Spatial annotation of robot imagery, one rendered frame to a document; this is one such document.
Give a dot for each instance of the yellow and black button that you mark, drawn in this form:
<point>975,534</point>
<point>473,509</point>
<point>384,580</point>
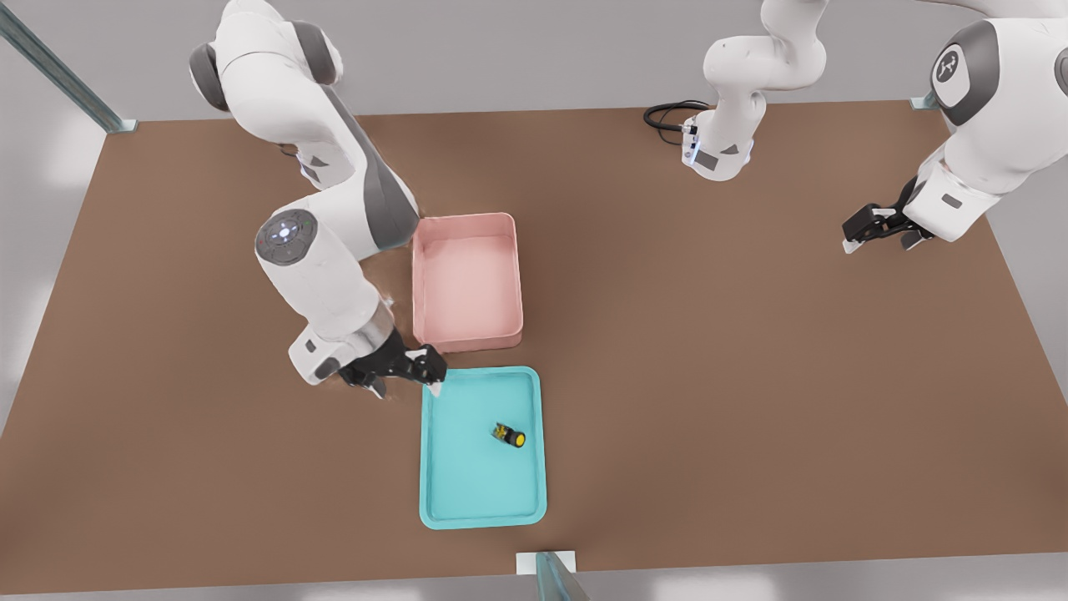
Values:
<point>510,435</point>

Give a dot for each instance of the pale blue-green tray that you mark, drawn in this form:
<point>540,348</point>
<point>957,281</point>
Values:
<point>467,476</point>

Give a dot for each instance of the pink open box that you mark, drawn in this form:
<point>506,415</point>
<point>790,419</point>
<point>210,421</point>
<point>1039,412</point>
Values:
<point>467,280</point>

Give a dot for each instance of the silver frame post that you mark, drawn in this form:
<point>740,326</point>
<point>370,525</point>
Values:
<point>926,102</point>
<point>58,71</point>
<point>553,576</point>

